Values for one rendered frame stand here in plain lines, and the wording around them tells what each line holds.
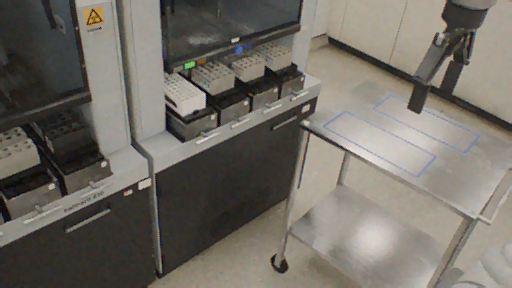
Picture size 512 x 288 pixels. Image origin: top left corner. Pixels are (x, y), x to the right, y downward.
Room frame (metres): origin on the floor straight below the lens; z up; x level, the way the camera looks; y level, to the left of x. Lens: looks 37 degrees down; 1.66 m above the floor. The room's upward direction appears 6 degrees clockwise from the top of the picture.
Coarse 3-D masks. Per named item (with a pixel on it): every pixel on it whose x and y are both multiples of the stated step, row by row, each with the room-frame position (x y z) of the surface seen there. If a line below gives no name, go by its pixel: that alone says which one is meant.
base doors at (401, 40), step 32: (352, 0) 3.54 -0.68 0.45; (384, 0) 3.35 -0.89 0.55; (416, 0) 3.18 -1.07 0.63; (352, 32) 3.50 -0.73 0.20; (384, 32) 3.30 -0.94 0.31; (416, 32) 3.12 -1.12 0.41; (480, 32) 2.83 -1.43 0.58; (416, 64) 3.07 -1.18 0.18; (480, 64) 2.77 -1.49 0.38; (480, 96) 2.71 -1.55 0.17
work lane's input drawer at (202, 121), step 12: (168, 108) 1.23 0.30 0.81; (204, 108) 1.24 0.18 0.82; (168, 120) 1.21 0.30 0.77; (180, 120) 1.18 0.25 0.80; (192, 120) 1.18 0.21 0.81; (204, 120) 1.21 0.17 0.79; (216, 120) 1.24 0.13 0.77; (180, 132) 1.17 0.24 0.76; (192, 132) 1.17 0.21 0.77; (204, 132) 1.21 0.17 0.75
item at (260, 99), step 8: (256, 88) 1.41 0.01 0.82; (264, 88) 1.42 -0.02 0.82; (272, 88) 1.45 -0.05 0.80; (248, 96) 1.39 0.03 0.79; (256, 96) 1.38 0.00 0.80; (264, 96) 1.41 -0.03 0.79; (272, 96) 1.44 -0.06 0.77; (256, 104) 1.38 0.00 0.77; (264, 104) 1.41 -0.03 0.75; (280, 104) 1.42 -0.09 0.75; (264, 112) 1.36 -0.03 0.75
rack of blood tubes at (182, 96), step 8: (168, 80) 1.33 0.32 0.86; (176, 80) 1.33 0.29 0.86; (184, 80) 1.34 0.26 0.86; (168, 88) 1.28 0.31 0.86; (176, 88) 1.28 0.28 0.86; (184, 88) 1.29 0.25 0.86; (192, 88) 1.29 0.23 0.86; (168, 96) 1.24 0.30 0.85; (176, 96) 1.24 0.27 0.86; (184, 96) 1.24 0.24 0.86; (192, 96) 1.24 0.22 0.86; (200, 96) 1.24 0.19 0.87; (168, 104) 1.24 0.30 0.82; (176, 104) 1.26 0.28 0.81; (184, 104) 1.19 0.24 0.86; (192, 104) 1.22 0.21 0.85; (200, 104) 1.24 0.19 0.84; (184, 112) 1.19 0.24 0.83
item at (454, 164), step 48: (384, 96) 1.44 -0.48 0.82; (336, 144) 1.12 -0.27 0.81; (384, 144) 1.14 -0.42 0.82; (432, 144) 1.17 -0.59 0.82; (480, 144) 1.20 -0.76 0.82; (288, 192) 1.21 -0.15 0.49; (336, 192) 1.47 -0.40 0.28; (432, 192) 0.93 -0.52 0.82; (480, 192) 0.96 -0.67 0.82; (336, 240) 1.19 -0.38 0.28; (384, 240) 1.21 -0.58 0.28; (432, 240) 1.24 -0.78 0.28
